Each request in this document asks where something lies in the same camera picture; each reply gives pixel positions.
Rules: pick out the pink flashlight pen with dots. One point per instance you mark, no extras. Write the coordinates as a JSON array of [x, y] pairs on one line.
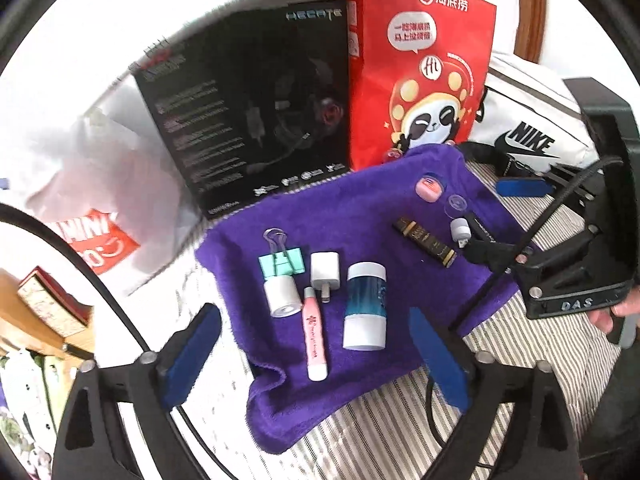
[[316, 335]]

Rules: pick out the white tape roll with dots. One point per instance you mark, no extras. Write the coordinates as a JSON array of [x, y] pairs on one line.
[[280, 295]]

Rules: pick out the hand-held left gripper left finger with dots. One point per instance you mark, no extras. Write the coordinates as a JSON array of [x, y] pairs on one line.
[[192, 355]]

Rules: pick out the black tube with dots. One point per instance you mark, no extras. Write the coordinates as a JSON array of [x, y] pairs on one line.
[[482, 230]]

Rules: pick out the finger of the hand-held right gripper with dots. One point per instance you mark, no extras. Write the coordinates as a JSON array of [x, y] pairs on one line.
[[522, 187], [505, 260]]

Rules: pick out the wooden furniture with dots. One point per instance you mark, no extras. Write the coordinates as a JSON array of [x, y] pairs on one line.
[[20, 320]]

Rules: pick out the black headset box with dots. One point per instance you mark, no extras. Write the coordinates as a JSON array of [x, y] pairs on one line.
[[225, 110]]

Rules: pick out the person's right hand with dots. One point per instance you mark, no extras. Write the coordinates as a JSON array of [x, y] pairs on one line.
[[605, 319]]

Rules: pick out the brown wooden frame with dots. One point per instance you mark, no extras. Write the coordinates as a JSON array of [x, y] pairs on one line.
[[532, 10]]

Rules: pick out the green binder clip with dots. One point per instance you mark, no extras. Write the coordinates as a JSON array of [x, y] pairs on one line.
[[290, 260]]

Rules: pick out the small white cap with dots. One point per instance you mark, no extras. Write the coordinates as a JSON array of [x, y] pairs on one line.
[[460, 230]]

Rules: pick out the blue white cylinder bottle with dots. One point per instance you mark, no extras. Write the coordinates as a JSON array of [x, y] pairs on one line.
[[365, 295]]

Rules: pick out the pink small jar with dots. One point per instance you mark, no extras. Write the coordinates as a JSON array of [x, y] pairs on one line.
[[430, 189]]

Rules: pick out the purple towel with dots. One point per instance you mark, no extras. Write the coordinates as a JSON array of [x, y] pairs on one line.
[[380, 220]]

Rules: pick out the person's right forearm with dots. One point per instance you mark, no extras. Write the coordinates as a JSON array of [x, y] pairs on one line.
[[620, 410]]

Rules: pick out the black gold small bottle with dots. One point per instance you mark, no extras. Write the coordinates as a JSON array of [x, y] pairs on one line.
[[425, 242]]

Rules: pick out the white plastic shopping bag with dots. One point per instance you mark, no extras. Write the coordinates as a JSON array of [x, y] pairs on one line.
[[100, 170]]

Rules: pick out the striped bed sheet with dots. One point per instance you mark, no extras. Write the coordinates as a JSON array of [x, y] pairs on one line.
[[380, 435]]

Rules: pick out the red paper panda bag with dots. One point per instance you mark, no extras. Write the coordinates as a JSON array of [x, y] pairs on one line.
[[380, 85]]

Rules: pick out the clear plastic small cup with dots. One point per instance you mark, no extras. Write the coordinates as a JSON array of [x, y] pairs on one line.
[[455, 205]]

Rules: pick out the brown patterned box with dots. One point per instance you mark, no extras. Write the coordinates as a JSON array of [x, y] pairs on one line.
[[50, 300]]

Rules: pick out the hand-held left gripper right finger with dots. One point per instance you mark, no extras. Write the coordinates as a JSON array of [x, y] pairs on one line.
[[440, 355]]

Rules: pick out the white waist bag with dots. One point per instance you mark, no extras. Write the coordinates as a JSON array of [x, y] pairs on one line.
[[525, 110]]

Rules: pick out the white patterned cloth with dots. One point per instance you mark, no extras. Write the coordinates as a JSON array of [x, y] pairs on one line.
[[30, 400]]

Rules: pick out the white charger plug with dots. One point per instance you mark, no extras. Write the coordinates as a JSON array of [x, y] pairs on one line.
[[325, 270]]

